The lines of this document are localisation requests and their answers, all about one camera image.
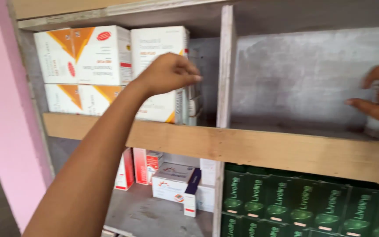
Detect wooden shelf unit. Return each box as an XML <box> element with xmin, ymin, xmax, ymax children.
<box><xmin>7</xmin><ymin>0</ymin><xmax>379</xmax><ymax>237</ymax></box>

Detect white box with orange logo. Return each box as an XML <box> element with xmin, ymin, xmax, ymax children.
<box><xmin>152</xmin><ymin>162</ymin><xmax>197</xmax><ymax>203</ymax></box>

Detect stack of white orange cartons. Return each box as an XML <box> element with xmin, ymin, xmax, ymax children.
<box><xmin>34</xmin><ymin>25</ymin><xmax>191</xmax><ymax>125</ymax></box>

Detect red white medicine box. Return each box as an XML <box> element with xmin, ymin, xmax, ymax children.
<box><xmin>133</xmin><ymin>147</ymin><xmax>149</xmax><ymax>185</ymax></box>
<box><xmin>115</xmin><ymin>147</ymin><xmax>135</xmax><ymax>191</ymax></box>
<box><xmin>146</xmin><ymin>150</ymin><xmax>164</xmax><ymax>185</ymax></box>

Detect person's left hand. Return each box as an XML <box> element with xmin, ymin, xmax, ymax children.
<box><xmin>132</xmin><ymin>52</ymin><xmax>204</xmax><ymax>99</ymax></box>

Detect rows of green boxes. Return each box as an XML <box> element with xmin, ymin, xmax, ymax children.
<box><xmin>220</xmin><ymin>163</ymin><xmax>379</xmax><ymax>237</ymax></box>

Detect navy white slim box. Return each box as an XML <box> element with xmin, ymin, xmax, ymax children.
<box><xmin>183</xmin><ymin>168</ymin><xmax>202</xmax><ymax>218</ymax></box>

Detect slim white packets bundle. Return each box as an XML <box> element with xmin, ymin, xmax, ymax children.
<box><xmin>186</xmin><ymin>82</ymin><xmax>205</xmax><ymax>127</ymax></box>

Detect plain white box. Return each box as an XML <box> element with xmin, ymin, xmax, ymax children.
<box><xmin>199</xmin><ymin>158</ymin><xmax>218</xmax><ymax>187</ymax></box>
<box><xmin>195</xmin><ymin>184</ymin><xmax>216</xmax><ymax>213</ymax></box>

